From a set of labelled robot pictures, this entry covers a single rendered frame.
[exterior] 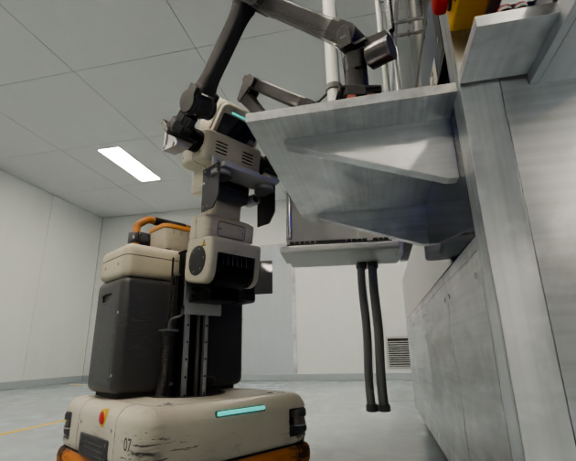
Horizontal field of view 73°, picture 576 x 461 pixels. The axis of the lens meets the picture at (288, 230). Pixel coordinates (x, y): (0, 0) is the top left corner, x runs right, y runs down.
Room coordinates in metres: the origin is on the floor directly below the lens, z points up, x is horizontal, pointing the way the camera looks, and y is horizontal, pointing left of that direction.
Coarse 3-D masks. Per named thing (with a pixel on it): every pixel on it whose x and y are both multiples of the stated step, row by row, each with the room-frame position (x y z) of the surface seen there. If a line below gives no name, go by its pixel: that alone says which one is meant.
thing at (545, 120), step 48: (528, 96) 0.56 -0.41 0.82; (528, 144) 0.57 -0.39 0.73; (528, 192) 0.57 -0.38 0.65; (432, 288) 1.22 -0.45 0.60; (480, 288) 0.66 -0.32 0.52; (432, 336) 1.36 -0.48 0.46; (480, 336) 0.72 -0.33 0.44; (432, 384) 1.53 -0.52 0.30; (480, 384) 0.77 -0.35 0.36; (432, 432) 1.72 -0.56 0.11; (480, 432) 0.83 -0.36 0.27
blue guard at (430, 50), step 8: (432, 24) 0.70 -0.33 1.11; (432, 32) 0.72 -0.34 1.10; (424, 40) 0.81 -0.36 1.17; (432, 40) 0.73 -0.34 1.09; (424, 48) 0.83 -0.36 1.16; (432, 48) 0.74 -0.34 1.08; (424, 56) 0.84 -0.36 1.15; (432, 56) 0.75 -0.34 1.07; (424, 64) 0.86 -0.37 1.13; (440, 64) 0.70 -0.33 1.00; (424, 72) 0.87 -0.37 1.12; (424, 80) 0.89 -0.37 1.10
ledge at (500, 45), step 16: (480, 16) 0.45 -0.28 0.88; (496, 16) 0.45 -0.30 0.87; (512, 16) 0.44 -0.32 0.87; (528, 16) 0.44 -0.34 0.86; (544, 16) 0.44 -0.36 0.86; (480, 32) 0.46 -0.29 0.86; (496, 32) 0.46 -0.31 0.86; (512, 32) 0.47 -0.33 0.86; (528, 32) 0.47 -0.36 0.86; (544, 32) 0.47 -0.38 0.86; (480, 48) 0.50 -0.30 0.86; (496, 48) 0.50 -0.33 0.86; (512, 48) 0.50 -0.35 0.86; (528, 48) 0.50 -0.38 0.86; (464, 64) 0.53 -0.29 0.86; (480, 64) 0.53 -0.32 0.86; (496, 64) 0.53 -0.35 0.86; (512, 64) 0.53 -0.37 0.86; (528, 64) 0.53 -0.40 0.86; (464, 80) 0.57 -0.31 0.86
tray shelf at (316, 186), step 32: (384, 96) 0.63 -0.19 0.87; (416, 96) 0.62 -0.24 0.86; (448, 96) 0.62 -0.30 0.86; (256, 128) 0.71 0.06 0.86; (288, 128) 0.71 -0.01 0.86; (320, 128) 0.72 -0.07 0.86; (352, 128) 0.72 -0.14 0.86; (288, 160) 0.85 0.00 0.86; (320, 160) 0.86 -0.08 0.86; (288, 192) 1.05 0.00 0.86; (320, 192) 1.06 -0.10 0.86; (352, 192) 1.06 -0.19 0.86; (384, 192) 1.07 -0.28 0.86; (416, 192) 1.07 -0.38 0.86
